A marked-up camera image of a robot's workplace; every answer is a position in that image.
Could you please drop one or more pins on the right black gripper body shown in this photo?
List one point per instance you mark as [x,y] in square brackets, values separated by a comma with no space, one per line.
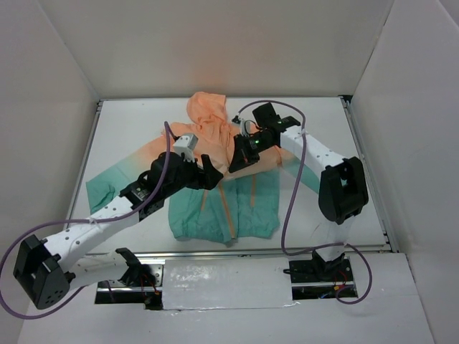
[244,150]

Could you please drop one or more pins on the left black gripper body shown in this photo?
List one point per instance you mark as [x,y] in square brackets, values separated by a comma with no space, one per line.
[200,172]

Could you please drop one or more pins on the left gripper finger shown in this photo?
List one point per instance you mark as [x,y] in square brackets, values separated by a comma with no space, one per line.
[208,168]
[207,179]

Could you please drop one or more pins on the orange and teal gradient jacket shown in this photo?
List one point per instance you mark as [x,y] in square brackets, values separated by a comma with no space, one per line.
[245,205]

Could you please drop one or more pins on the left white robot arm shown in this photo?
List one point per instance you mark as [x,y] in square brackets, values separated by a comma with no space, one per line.
[49,268]

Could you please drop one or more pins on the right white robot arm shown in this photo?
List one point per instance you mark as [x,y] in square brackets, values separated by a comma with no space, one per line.
[342,191]

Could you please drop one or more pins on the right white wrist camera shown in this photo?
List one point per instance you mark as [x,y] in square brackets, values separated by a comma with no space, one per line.
[244,128]

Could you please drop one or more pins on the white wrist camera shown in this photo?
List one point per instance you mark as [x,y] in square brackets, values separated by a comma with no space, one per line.
[244,128]
[184,146]

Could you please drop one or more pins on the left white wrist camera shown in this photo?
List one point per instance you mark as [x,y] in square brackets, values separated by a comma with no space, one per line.
[184,146]

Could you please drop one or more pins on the aluminium table frame rail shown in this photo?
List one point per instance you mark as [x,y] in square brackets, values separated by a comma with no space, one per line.
[123,126]

